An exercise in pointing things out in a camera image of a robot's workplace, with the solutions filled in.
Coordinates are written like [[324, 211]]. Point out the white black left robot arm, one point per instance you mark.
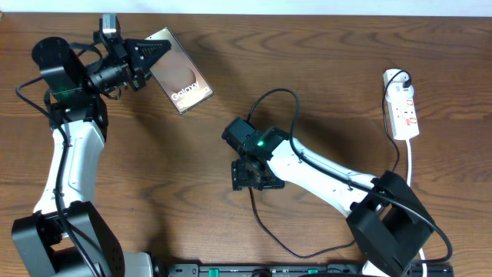
[[65, 235]]

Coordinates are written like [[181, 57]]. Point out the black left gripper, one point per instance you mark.
[[135, 48]]

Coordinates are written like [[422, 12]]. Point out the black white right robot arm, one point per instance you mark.
[[387, 220]]

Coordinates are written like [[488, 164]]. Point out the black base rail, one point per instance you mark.
[[196, 270]]

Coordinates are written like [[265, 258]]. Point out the white power strip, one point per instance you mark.
[[399, 96]]

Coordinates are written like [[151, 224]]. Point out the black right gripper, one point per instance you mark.
[[240, 179]]

